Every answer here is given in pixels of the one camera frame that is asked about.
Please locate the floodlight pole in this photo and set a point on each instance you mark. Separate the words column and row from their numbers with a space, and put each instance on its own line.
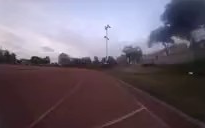
column 106, row 40

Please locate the round tree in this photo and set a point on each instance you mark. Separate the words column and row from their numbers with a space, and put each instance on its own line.
column 132, row 53

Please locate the pale building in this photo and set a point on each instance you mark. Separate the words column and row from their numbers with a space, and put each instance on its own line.
column 63, row 58

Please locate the red running track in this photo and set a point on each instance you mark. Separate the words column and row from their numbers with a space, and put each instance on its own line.
column 40, row 93

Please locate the grey kerb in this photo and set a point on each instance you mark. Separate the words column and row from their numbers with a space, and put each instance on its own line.
column 163, row 104

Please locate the long fence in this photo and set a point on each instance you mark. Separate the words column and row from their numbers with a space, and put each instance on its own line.
column 176, row 55

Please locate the grass verge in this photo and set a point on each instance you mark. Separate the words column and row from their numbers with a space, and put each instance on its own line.
column 176, row 86

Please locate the large dark tree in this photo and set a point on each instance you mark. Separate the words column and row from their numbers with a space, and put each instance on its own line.
column 185, row 16

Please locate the row of distant trees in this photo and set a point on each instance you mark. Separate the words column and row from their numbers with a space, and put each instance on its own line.
column 3, row 56

